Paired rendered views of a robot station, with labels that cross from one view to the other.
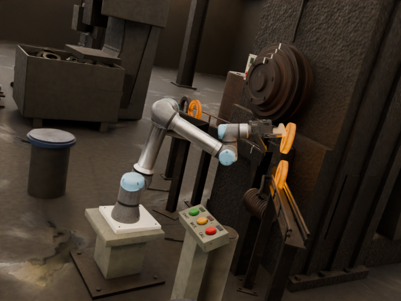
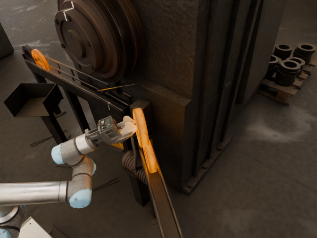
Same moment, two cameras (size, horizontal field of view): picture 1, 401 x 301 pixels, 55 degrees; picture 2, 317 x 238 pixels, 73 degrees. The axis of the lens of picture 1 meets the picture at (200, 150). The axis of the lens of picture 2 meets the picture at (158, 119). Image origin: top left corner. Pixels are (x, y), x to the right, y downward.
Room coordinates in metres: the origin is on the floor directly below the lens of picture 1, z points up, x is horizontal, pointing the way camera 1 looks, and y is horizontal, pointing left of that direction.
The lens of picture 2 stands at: (1.31, -0.32, 1.54)
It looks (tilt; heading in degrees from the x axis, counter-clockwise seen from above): 44 degrees down; 344
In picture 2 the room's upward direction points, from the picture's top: 4 degrees counter-clockwise
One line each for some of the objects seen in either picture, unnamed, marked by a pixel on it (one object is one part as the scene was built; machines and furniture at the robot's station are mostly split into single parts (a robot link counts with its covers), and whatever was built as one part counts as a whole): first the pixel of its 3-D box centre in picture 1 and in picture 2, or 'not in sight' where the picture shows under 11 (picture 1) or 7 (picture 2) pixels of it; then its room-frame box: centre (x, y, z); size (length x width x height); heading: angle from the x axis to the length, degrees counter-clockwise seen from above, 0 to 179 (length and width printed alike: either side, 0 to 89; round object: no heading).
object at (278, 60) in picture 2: not in sight; (255, 54); (3.21, -2.13, 0.22); 1.20 x 0.81 x 0.44; 29
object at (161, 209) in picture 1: (177, 166); (53, 129); (2.65, 0.14, 0.36); 0.26 x 0.20 x 0.72; 66
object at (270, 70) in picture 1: (261, 81); (78, 43); (2.32, -0.26, 1.11); 0.28 x 0.06 x 0.28; 31
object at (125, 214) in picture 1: (126, 208); not in sight; (1.81, 0.31, 0.37); 0.15 x 0.15 x 0.10
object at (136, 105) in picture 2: (280, 165); (143, 119); (2.17, -0.48, 0.68); 0.11 x 0.08 x 0.24; 121
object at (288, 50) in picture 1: (274, 83); (95, 35); (2.37, -0.35, 1.11); 0.47 x 0.06 x 0.47; 31
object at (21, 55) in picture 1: (67, 86); not in sight; (4.36, 1.66, 0.39); 1.03 x 0.83 x 0.79; 125
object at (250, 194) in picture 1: (252, 236); (144, 184); (2.01, -0.40, 0.27); 0.22 x 0.13 x 0.53; 31
